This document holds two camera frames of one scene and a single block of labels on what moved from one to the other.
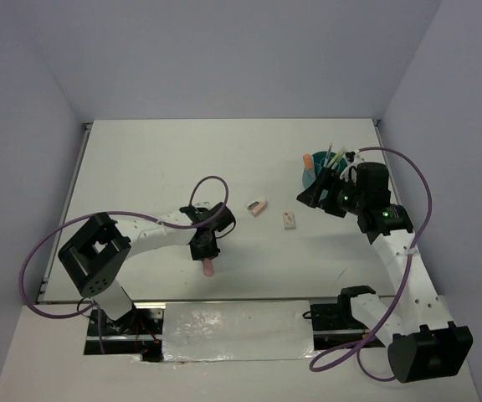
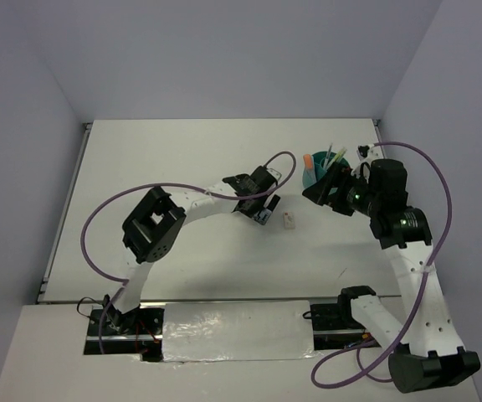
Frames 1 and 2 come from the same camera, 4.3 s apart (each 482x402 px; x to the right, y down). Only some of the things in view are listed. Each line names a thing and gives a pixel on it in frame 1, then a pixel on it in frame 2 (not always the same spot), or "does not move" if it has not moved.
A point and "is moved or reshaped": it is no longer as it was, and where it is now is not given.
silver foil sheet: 195,332 does not move
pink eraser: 257,206 is moved or reshaped
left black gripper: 211,252 to 251,213
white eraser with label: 289,222 does not move
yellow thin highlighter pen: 343,150 does not move
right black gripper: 329,179 does not move
